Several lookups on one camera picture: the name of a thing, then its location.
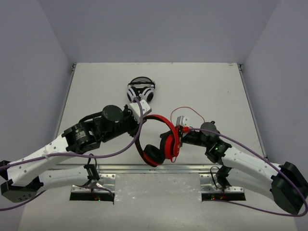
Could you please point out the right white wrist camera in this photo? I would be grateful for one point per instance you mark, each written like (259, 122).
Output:
(183, 121)

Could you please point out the metal mounting plate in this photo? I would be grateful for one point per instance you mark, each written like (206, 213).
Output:
(105, 184)
(207, 185)

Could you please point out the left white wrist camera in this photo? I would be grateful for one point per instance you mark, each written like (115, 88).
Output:
(140, 108)

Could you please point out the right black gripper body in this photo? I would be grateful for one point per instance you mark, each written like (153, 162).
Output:
(192, 137)

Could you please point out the aluminium table rail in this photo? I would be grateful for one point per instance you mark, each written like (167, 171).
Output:
(194, 168)

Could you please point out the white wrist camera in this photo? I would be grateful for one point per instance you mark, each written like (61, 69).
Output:
(140, 108)
(183, 121)

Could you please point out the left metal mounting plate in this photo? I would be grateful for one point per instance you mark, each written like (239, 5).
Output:
(105, 184)

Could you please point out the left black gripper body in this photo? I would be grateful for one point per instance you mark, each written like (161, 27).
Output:
(134, 121)

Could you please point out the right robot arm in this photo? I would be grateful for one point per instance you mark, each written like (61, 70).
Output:
(282, 183)

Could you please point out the white black headphones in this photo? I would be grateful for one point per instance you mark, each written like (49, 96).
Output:
(141, 88)

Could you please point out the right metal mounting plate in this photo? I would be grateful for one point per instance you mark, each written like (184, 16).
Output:
(207, 185)

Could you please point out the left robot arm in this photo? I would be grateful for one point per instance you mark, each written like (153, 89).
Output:
(34, 174)

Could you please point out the red black headphones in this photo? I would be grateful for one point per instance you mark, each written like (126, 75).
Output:
(169, 144)

